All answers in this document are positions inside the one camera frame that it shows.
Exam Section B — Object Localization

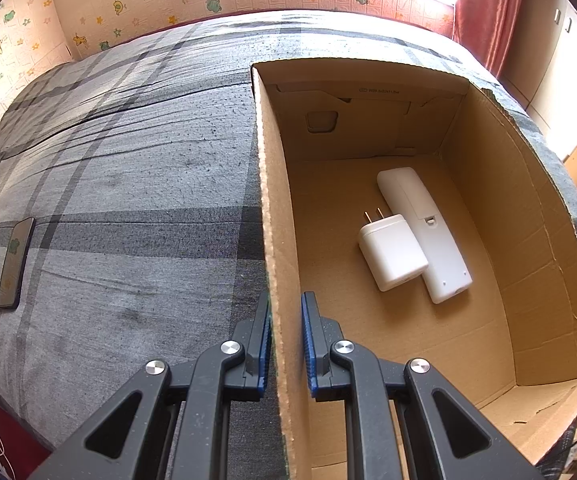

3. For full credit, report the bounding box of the cardboard box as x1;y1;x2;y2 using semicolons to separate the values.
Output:
250;60;577;480

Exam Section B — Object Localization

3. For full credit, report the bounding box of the large white charger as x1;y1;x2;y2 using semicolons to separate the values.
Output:
357;207;429;292

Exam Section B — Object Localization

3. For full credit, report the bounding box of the beige wardrobe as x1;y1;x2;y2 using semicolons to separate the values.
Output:
499;0;577;171

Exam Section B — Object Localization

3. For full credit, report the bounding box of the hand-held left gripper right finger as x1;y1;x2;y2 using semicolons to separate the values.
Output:
301;291;544;480

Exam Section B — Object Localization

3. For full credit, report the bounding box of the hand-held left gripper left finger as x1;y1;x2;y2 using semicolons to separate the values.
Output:
28;290;273;480

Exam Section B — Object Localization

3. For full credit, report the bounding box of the red curtain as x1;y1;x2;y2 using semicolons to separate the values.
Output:
453;0;527;79

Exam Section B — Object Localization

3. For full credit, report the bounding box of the white remote control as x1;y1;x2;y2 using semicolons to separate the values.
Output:
377;166;472;305

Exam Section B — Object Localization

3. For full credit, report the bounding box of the grey plaid bedsheet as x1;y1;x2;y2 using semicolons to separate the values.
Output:
0;10;577;480

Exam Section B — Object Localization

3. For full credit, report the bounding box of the black smartphone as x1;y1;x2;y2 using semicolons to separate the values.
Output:
0;217;35;309

